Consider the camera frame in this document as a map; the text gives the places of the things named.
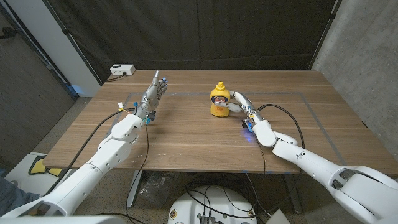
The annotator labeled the white power strip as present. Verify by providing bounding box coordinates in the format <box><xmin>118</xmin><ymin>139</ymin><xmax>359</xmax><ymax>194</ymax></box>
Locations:
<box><xmin>109</xmin><ymin>64</ymin><xmax>136</xmax><ymax>76</ymax></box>

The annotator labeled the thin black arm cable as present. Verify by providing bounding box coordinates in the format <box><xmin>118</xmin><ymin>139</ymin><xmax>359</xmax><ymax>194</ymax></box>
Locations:
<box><xmin>125</xmin><ymin>123</ymin><xmax>150</xmax><ymax>224</ymax></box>
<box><xmin>245</xmin><ymin>130</ymin><xmax>267</xmax><ymax>187</ymax></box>

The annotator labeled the white paper sheet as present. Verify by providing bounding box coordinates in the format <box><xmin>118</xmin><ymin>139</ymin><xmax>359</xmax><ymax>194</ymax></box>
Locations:
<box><xmin>266</xmin><ymin>208</ymin><xmax>292</xmax><ymax>224</ymax></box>

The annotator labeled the black backdrop stand pole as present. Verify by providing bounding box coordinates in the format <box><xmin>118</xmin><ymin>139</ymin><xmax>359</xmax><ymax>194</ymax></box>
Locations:
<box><xmin>308</xmin><ymin>0</ymin><xmax>343</xmax><ymax>71</ymax></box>
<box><xmin>42</xmin><ymin>0</ymin><xmax>103</xmax><ymax>85</ymax></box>

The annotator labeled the black door handle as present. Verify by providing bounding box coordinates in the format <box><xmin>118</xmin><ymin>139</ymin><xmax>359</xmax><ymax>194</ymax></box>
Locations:
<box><xmin>0</xmin><ymin>26</ymin><xmax>18</xmax><ymax>40</ymax></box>

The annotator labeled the black backdrop cloth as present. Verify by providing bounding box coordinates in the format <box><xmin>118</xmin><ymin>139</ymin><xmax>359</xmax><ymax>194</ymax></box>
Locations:
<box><xmin>46</xmin><ymin>0</ymin><xmax>338</xmax><ymax>83</ymax></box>

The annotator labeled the grey table leg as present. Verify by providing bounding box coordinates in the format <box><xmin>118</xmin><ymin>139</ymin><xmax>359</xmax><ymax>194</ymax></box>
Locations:
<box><xmin>282</xmin><ymin>174</ymin><xmax>303</xmax><ymax>215</ymax></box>

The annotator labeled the dark wooden door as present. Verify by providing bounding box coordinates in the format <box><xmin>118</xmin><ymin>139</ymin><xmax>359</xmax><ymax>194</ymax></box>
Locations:
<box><xmin>0</xmin><ymin>6</ymin><xmax>78</xmax><ymax>169</ymax></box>

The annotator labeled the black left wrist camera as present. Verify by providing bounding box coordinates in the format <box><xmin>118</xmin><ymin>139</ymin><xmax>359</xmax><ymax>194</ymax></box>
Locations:
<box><xmin>144</xmin><ymin>110</ymin><xmax>157</xmax><ymax>126</ymax></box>

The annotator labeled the yellow mustard bottle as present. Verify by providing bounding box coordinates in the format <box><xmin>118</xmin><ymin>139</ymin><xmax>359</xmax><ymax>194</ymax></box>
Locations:
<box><xmin>210</xmin><ymin>81</ymin><xmax>231</xmax><ymax>118</ymax></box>

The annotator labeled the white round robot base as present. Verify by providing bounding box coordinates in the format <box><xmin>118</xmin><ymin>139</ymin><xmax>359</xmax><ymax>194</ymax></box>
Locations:
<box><xmin>167</xmin><ymin>185</ymin><xmax>258</xmax><ymax>224</ymax></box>

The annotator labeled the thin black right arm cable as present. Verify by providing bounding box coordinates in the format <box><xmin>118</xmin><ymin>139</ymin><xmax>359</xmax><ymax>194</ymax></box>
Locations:
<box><xmin>245</xmin><ymin>130</ymin><xmax>267</xmax><ymax>187</ymax></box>

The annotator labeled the black looped floor cable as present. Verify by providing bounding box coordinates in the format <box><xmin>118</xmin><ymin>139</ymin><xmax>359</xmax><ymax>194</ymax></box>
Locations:
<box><xmin>185</xmin><ymin>174</ymin><xmax>299</xmax><ymax>220</ymax></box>

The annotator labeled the white table leg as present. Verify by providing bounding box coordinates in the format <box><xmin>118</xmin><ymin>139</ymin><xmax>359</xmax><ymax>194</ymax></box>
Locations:
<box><xmin>126</xmin><ymin>170</ymin><xmax>144</xmax><ymax>209</ymax></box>

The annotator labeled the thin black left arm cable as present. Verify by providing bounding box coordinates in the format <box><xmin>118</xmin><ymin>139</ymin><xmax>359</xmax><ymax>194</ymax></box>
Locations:
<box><xmin>125</xmin><ymin>123</ymin><xmax>150</xmax><ymax>224</ymax></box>

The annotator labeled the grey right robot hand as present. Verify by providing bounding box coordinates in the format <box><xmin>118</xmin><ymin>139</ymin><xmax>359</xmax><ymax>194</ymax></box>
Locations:
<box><xmin>218</xmin><ymin>91</ymin><xmax>264</xmax><ymax>125</ymax></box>

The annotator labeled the yellow black floor marker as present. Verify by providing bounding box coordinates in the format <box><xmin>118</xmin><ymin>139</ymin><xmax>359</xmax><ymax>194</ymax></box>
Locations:
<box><xmin>28</xmin><ymin>154</ymin><xmax>63</xmax><ymax>177</ymax></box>

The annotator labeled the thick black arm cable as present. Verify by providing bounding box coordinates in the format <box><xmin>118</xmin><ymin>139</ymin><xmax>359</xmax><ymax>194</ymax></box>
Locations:
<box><xmin>257</xmin><ymin>103</ymin><xmax>305</xmax><ymax>149</ymax></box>
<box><xmin>43</xmin><ymin>108</ymin><xmax>137</xmax><ymax>196</ymax></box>

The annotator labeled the white robot torso edge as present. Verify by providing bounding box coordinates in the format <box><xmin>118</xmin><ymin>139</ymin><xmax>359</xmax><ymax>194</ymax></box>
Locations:
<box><xmin>0</xmin><ymin>215</ymin><xmax>125</xmax><ymax>224</ymax></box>

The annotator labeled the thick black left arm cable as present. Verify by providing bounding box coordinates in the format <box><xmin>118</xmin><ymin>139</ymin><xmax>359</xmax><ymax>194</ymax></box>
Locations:
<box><xmin>43</xmin><ymin>108</ymin><xmax>137</xmax><ymax>196</ymax></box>

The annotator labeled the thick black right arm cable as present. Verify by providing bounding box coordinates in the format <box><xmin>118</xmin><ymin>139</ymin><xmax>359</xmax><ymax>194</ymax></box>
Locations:
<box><xmin>257</xmin><ymin>103</ymin><xmax>305</xmax><ymax>149</ymax></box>

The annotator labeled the person leg in blue jeans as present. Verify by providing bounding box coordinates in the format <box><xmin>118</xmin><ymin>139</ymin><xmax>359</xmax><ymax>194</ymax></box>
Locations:
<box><xmin>0</xmin><ymin>169</ymin><xmax>41</xmax><ymax>216</ymax></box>

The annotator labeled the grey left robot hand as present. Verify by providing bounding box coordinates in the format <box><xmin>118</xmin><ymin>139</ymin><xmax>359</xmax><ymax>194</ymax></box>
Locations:
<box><xmin>135</xmin><ymin>70</ymin><xmax>169</xmax><ymax>121</ymax></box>

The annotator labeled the clear plastic bag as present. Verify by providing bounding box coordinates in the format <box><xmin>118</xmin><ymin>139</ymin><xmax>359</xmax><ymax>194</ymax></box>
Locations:
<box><xmin>138</xmin><ymin>170</ymin><xmax>181</xmax><ymax>208</ymax></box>

